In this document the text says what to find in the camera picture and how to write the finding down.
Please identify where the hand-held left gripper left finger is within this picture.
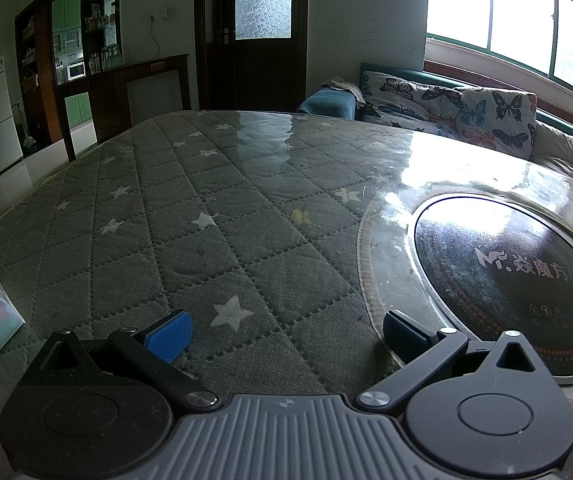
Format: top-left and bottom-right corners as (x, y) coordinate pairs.
(35, 310), (220, 409)

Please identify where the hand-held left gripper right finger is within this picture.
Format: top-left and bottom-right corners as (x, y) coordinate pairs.
(356, 310), (540, 409)

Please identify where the round black induction cooktop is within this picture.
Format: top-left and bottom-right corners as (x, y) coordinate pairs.
(406, 192), (573, 387)

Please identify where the butterfly print cushion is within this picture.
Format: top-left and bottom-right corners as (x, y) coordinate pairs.
(431, 85), (538, 157)
(359, 70), (467, 133)

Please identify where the blue blanket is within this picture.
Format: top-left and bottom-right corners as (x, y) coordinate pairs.
(299, 87), (360, 122)

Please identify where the beige pillow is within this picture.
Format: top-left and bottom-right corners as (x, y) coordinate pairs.
(530, 120), (573, 187)

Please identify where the broom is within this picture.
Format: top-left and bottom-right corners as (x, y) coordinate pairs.
(13, 102), (37, 150)

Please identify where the small beige cloth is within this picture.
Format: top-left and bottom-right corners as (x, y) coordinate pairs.
(320, 76), (363, 95)

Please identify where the dark wooden shelf cabinet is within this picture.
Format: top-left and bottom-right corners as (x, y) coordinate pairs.
(14, 0), (192, 162)

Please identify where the row of glass jars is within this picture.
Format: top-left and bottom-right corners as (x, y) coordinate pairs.
(88, 46), (120, 72)

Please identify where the dark wooden glass door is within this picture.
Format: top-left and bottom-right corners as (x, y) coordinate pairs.
(194, 0), (310, 112)

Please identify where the green framed window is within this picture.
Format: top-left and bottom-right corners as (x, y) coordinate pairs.
(425, 0), (573, 107)

